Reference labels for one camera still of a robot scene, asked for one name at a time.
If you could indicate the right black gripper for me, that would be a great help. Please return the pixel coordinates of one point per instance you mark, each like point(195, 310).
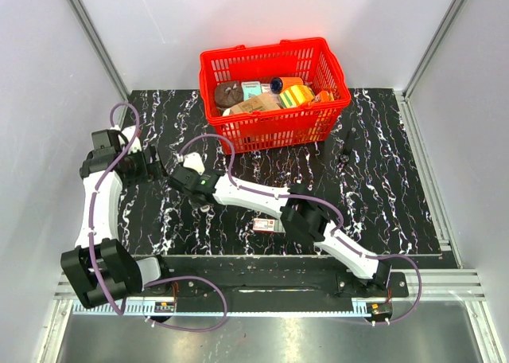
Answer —
point(192, 202)

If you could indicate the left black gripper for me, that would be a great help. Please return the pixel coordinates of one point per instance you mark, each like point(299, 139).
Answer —
point(153, 171)

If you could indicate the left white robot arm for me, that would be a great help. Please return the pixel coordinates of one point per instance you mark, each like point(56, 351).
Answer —
point(99, 268)

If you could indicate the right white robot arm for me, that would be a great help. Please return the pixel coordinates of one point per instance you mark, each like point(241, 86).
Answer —
point(305, 218)

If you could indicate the staple box red white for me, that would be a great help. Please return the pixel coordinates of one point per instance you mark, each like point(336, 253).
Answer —
point(268, 225)

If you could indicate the brown round muffin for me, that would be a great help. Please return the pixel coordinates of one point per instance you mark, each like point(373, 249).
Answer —
point(228, 94)

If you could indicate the brown cardboard box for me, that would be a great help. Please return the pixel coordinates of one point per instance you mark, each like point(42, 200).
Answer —
point(264, 102)

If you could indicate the teal small carton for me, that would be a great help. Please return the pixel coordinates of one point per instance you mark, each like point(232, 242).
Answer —
point(251, 89)

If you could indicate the orange bottle blue cap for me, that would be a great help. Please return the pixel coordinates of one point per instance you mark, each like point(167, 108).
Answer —
point(279, 84)

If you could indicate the yellow green sponge pack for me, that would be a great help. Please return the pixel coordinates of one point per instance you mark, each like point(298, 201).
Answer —
point(296, 95)

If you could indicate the orange snack packet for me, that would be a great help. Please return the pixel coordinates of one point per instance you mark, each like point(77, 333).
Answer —
point(323, 97)

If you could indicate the red plastic shopping basket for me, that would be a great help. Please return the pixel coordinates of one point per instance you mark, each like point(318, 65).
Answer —
point(310, 59)

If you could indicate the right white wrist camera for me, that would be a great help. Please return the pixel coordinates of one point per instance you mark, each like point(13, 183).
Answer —
point(193, 161)

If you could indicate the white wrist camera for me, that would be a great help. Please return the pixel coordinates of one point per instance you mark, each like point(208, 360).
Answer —
point(193, 161)
point(125, 136)

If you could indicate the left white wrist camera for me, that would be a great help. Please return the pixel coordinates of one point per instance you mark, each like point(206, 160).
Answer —
point(125, 136)

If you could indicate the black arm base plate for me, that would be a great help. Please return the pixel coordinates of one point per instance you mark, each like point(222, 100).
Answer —
point(268, 286)

